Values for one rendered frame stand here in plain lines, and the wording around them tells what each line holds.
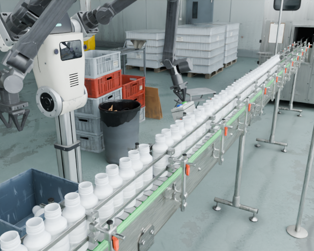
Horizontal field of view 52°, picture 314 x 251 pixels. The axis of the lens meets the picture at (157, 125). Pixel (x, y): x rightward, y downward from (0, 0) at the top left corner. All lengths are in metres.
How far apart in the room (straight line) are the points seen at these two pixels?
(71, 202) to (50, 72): 0.83
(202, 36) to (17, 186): 6.68
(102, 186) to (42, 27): 0.54
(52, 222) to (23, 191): 0.72
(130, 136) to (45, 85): 1.88
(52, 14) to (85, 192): 0.56
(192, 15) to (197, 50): 4.39
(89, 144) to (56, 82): 2.36
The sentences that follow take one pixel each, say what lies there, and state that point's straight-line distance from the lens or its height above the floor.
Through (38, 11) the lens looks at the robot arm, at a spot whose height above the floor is 1.60.
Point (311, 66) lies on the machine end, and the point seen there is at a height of 0.71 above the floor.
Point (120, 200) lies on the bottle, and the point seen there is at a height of 1.06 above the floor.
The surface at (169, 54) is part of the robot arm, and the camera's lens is 1.70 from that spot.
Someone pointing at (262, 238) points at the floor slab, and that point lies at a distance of 2.65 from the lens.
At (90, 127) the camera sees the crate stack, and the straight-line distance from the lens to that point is 3.78.
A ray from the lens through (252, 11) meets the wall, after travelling 11.50.
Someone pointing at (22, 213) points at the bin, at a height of 0.77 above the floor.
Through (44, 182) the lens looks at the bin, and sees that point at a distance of 1.50.
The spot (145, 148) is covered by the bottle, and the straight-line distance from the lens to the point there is 1.10.
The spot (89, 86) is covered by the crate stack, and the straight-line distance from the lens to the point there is 3.63.
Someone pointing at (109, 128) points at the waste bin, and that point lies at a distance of 3.34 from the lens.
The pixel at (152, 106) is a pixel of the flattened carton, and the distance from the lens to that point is 4.86.
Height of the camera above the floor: 1.62
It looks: 20 degrees down
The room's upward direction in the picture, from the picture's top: straight up
